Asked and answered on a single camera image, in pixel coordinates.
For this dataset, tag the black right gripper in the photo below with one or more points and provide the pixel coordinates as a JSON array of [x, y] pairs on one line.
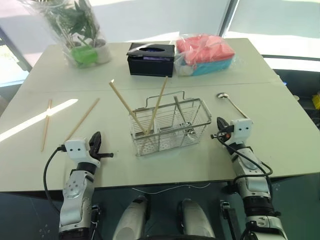
[[225, 135]]

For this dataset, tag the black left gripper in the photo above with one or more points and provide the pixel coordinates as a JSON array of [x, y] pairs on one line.
[[96, 155]]

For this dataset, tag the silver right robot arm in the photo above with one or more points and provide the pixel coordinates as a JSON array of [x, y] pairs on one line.
[[250, 165]]

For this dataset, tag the metal spoon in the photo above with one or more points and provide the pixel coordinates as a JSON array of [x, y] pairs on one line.
[[182, 113], [232, 105]]

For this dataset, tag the wooden chopstick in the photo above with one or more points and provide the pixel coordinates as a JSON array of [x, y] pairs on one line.
[[157, 102], [125, 105], [82, 119], [46, 125]]

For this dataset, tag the bagged pink and blue cloths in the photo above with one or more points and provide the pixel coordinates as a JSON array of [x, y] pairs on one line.
[[205, 53]]

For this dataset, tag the white robot leg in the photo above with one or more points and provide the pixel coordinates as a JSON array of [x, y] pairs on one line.
[[196, 220], [131, 220]]

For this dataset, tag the green plant label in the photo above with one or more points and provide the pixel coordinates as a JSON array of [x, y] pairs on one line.
[[83, 55]]

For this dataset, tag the black tissue box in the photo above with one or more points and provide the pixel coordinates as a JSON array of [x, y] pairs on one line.
[[150, 63]]

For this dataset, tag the yellow object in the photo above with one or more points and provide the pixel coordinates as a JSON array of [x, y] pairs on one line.
[[316, 101]]

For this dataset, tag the dark window pillar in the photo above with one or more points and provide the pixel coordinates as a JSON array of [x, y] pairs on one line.
[[228, 17]]

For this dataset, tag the potted plant in plastic wrap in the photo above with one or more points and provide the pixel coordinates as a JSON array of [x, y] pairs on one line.
[[80, 25]]

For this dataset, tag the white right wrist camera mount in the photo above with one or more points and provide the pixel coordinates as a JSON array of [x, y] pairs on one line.
[[240, 128]]

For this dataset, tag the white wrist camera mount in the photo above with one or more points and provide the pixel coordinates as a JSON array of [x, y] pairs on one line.
[[240, 128], [76, 149]]

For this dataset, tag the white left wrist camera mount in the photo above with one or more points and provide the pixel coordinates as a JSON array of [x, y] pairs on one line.
[[76, 149]]

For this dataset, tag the black bracket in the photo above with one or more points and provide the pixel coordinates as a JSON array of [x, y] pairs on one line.
[[230, 217]]

